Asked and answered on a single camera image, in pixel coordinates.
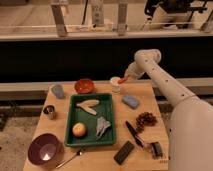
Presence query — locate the orange red pepper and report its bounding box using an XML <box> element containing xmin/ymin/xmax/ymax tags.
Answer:
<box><xmin>118</xmin><ymin>77</ymin><xmax>128</xmax><ymax>84</ymax></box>

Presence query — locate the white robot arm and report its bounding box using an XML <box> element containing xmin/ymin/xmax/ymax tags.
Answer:
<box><xmin>125</xmin><ymin>49</ymin><xmax>213</xmax><ymax>171</ymax></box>

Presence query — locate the white paper cup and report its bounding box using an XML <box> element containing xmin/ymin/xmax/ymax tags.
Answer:
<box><xmin>110</xmin><ymin>77</ymin><xmax>121</xmax><ymax>93</ymax></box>

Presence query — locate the light blue cup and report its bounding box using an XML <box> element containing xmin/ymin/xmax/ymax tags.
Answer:
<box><xmin>51</xmin><ymin>84</ymin><xmax>64</xmax><ymax>99</ymax></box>

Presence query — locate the small metal cup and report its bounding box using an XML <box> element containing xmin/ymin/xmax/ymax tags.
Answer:
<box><xmin>43</xmin><ymin>105</ymin><xmax>56</xmax><ymax>120</ymax></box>

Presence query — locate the blue sponge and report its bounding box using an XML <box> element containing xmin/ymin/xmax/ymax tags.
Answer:
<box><xmin>122</xmin><ymin>94</ymin><xmax>139</xmax><ymax>109</ymax></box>

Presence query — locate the bunch of dark grapes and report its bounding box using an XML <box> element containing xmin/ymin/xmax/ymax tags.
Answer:
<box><xmin>136</xmin><ymin>112</ymin><xmax>157</xmax><ymax>133</ymax></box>

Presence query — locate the red bowl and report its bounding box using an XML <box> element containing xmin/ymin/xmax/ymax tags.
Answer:
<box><xmin>74</xmin><ymin>78</ymin><xmax>94</xmax><ymax>94</ymax></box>

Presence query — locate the beige wooden spatula piece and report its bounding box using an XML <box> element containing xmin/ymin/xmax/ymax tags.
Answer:
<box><xmin>76</xmin><ymin>99</ymin><xmax>100</xmax><ymax>115</ymax></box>

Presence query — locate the wooden board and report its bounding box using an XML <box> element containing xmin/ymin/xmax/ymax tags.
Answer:
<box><xmin>23</xmin><ymin>83</ymin><xmax>169</xmax><ymax>171</ymax></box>

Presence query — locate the grey crumpled cloth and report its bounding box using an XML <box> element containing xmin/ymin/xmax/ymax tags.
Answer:
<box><xmin>96</xmin><ymin>117</ymin><xmax>111</xmax><ymax>139</ymax></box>

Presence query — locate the green plastic tray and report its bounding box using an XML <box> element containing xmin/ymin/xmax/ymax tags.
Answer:
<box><xmin>64</xmin><ymin>93</ymin><xmax>116</xmax><ymax>148</ymax></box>

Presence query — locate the black rectangular block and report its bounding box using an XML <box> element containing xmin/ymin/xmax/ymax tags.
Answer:
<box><xmin>114</xmin><ymin>141</ymin><xmax>134</xmax><ymax>165</ymax></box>

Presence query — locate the red yellow apple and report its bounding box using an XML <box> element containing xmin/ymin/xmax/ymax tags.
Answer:
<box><xmin>72</xmin><ymin>122</ymin><xmax>87</xmax><ymax>138</ymax></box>

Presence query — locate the metal spoon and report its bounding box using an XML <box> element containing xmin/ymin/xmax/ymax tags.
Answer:
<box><xmin>55</xmin><ymin>147</ymin><xmax>85</xmax><ymax>169</ymax></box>

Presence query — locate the purple bowl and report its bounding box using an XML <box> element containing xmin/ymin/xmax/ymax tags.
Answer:
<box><xmin>27</xmin><ymin>133</ymin><xmax>61</xmax><ymax>166</ymax></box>

